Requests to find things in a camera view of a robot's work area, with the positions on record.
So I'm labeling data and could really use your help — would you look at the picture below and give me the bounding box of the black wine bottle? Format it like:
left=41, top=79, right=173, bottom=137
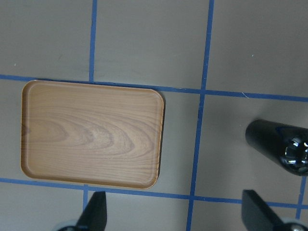
left=245, top=119, right=308, bottom=176

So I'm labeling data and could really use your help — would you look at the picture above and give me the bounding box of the wooden tray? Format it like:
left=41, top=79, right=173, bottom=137
left=21, top=80, right=165, bottom=189

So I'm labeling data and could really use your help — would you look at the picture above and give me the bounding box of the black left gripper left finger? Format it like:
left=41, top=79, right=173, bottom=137
left=76, top=192, right=106, bottom=231

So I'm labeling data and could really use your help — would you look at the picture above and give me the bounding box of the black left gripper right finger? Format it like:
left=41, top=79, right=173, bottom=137
left=241, top=190, right=282, bottom=231

